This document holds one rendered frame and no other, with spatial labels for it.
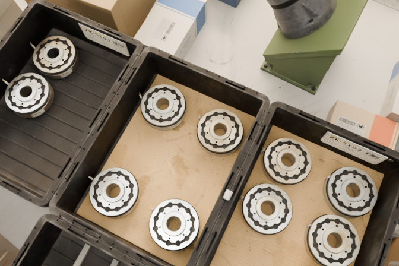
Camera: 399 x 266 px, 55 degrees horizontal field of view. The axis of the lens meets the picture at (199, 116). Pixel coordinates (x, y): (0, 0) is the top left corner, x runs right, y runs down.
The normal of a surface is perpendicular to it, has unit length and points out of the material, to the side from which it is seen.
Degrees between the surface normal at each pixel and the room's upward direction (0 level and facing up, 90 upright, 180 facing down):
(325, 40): 45
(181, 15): 0
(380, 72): 0
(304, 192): 0
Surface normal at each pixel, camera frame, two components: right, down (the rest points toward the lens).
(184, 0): -0.02, -0.35
